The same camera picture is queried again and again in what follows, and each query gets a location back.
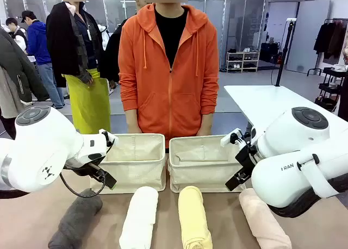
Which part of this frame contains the person in white top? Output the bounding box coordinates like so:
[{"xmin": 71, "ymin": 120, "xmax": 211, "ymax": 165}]
[{"xmin": 5, "ymin": 17, "xmax": 28, "ymax": 54}]

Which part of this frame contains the person's left hand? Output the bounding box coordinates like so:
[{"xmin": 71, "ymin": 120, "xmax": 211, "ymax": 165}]
[{"xmin": 197, "ymin": 114, "xmax": 214, "ymax": 137}]

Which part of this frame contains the person in blue jacket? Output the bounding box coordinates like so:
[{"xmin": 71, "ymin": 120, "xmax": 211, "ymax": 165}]
[{"xmin": 21, "ymin": 10, "xmax": 66, "ymax": 110}]

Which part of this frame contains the white towel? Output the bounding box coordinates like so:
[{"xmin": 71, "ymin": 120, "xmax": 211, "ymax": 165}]
[{"xmin": 119, "ymin": 186, "xmax": 159, "ymax": 249}]

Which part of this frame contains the black camera stand pole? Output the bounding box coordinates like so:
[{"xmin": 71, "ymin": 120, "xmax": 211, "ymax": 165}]
[{"xmin": 275, "ymin": 17, "xmax": 297, "ymax": 87}]

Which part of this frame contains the black equipment case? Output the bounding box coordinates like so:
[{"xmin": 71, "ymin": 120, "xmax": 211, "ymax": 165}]
[{"xmin": 259, "ymin": 41, "xmax": 281, "ymax": 64}]

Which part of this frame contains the person's left forearm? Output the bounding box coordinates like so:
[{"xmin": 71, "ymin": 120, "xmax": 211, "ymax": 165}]
[{"xmin": 200, "ymin": 69, "xmax": 220, "ymax": 116}]

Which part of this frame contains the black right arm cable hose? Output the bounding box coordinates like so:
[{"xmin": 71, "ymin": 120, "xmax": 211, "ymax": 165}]
[{"xmin": 268, "ymin": 175, "xmax": 348, "ymax": 219}]

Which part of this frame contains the person in orange hoodie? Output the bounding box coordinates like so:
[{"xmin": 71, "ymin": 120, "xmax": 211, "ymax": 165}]
[{"xmin": 119, "ymin": 0, "xmax": 220, "ymax": 149}]

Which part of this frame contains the black utility cart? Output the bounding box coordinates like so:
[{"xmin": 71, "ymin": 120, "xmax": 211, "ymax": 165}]
[{"xmin": 315, "ymin": 66, "xmax": 348, "ymax": 113}]

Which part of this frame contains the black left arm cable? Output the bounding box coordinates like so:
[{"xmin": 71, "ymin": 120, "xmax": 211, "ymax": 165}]
[{"xmin": 59, "ymin": 166, "xmax": 107, "ymax": 198}]

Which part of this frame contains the person's right hand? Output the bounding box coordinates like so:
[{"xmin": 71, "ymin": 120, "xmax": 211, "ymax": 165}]
[{"xmin": 127, "ymin": 109, "xmax": 142, "ymax": 134}]

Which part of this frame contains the grey towel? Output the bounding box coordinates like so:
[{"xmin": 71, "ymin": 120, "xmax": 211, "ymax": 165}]
[{"xmin": 48, "ymin": 188, "xmax": 103, "ymax": 249}]

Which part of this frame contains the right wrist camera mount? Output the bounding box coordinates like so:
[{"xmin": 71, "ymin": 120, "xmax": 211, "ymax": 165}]
[{"xmin": 220, "ymin": 127, "xmax": 245, "ymax": 148}]

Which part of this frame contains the person's right forearm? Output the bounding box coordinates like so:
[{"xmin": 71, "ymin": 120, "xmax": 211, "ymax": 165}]
[{"xmin": 119, "ymin": 69, "xmax": 140, "ymax": 113}]

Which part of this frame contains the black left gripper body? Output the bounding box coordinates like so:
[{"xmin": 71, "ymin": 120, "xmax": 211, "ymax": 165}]
[{"xmin": 71, "ymin": 160, "xmax": 107, "ymax": 179}]

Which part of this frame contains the yellow rolled towel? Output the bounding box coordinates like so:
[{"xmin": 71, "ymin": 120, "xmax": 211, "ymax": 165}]
[{"xmin": 178, "ymin": 185, "xmax": 213, "ymax": 249}]

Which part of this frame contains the figure in dark puffer coat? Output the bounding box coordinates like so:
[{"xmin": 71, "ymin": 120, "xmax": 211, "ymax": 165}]
[{"xmin": 0, "ymin": 27, "xmax": 51, "ymax": 140}]

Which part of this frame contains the beige fabric storage basket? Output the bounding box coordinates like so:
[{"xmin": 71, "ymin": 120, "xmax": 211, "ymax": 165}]
[
  {"xmin": 92, "ymin": 133, "xmax": 166, "ymax": 195},
  {"xmin": 167, "ymin": 134, "xmax": 245, "ymax": 194}
]

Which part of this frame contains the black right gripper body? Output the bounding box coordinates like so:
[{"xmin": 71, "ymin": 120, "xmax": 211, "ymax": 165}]
[{"xmin": 235, "ymin": 144, "xmax": 262, "ymax": 177}]

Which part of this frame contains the white table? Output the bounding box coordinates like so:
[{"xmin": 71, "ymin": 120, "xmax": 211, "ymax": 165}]
[{"xmin": 223, "ymin": 85, "xmax": 348, "ymax": 141}]

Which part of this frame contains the pink towel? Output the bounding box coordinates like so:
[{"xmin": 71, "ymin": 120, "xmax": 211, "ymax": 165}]
[{"xmin": 238, "ymin": 188, "xmax": 292, "ymax": 249}]

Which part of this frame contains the wooden shoe rack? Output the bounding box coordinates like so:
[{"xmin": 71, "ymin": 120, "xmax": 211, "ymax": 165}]
[{"xmin": 226, "ymin": 47, "xmax": 260, "ymax": 73}]

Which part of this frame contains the clothes rack with dark coats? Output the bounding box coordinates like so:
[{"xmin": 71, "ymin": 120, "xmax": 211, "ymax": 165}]
[{"xmin": 313, "ymin": 17, "xmax": 348, "ymax": 61}]

